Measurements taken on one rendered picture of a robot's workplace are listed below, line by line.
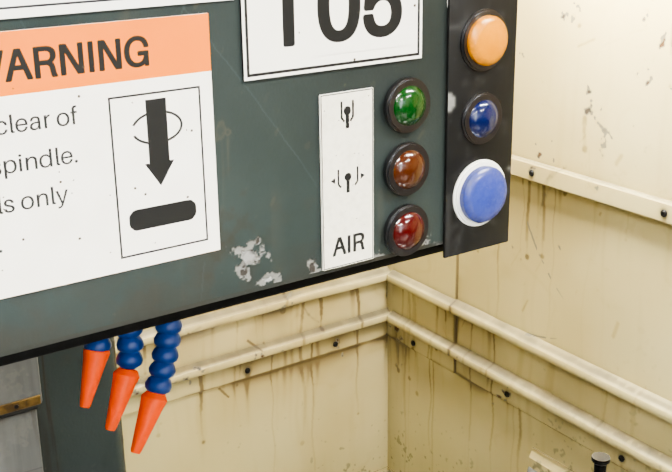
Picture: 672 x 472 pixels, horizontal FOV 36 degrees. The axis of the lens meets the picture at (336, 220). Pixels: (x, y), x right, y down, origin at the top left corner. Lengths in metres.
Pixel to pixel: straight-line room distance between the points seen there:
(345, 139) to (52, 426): 0.83
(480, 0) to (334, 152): 0.11
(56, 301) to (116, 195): 0.05
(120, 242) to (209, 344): 1.30
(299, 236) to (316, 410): 1.44
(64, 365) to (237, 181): 0.79
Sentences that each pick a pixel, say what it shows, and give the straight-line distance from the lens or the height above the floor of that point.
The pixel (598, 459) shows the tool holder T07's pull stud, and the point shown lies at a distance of 0.89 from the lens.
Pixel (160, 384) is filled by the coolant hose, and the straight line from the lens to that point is 0.67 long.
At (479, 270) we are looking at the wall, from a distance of 1.70.
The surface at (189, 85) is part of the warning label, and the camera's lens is 0.45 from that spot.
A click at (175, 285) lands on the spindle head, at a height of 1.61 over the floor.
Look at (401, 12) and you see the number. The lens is 0.50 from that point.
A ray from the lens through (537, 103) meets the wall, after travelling 1.53.
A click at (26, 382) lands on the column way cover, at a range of 1.18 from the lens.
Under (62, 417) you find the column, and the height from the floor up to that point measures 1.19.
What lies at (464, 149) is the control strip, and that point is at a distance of 0.54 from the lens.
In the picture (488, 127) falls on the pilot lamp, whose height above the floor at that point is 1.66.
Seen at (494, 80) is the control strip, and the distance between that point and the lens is 0.54.
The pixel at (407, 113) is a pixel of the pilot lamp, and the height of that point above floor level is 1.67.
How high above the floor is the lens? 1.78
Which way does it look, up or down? 18 degrees down
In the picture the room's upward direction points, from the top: 1 degrees counter-clockwise
